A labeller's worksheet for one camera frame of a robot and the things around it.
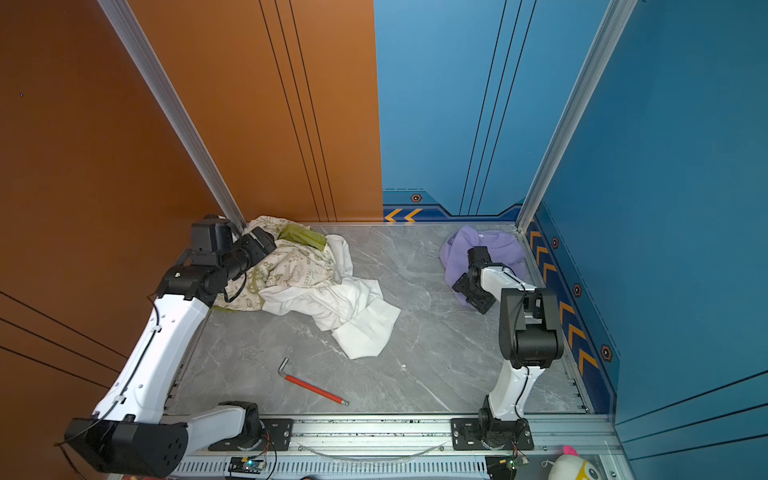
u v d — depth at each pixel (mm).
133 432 368
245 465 706
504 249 1081
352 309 911
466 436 725
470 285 795
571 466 647
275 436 737
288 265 931
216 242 543
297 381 821
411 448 725
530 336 502
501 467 703
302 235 1008
